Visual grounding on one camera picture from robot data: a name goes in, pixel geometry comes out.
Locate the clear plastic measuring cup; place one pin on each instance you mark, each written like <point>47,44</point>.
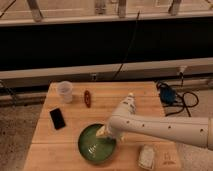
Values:
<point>64,90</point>

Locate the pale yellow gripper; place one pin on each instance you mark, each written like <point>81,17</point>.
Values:
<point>107,131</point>

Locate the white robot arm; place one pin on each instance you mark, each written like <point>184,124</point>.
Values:
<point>193,131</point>

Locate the blue device on floor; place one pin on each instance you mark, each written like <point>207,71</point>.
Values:
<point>167,94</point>

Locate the white wrapped packet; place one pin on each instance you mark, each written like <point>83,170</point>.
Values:
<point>146,157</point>

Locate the green ceramic bowl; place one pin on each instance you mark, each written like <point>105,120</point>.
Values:
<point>92,149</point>

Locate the black smartphone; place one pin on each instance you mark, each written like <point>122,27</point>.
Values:
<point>57,118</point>

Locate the dark red oblong object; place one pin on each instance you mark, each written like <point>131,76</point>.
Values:
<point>87,98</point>

